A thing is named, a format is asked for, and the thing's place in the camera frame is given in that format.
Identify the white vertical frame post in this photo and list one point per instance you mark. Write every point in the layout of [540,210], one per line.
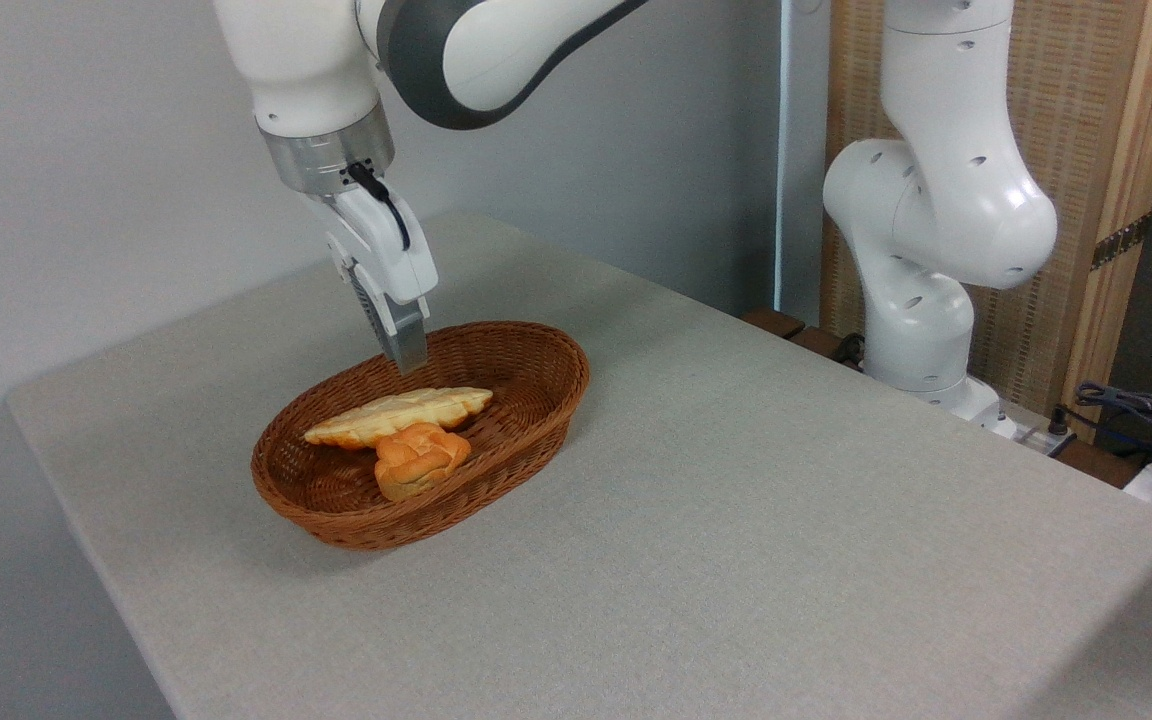
[801,150]

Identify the black plug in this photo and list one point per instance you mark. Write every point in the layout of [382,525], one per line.
[1059,420]

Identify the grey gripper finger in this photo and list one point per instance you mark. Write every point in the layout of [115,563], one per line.
[408,335]
[368,305]

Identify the brown wicker oval basket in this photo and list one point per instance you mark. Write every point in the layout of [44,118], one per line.
[526,420]

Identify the round orange knotted bread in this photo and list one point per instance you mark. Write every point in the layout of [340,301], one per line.
[418,460]

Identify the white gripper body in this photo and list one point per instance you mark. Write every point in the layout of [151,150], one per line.
[386,250]

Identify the pale yellow bread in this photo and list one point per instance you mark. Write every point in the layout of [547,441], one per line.
[396,412]

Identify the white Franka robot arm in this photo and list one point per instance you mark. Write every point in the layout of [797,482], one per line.
[946,200]

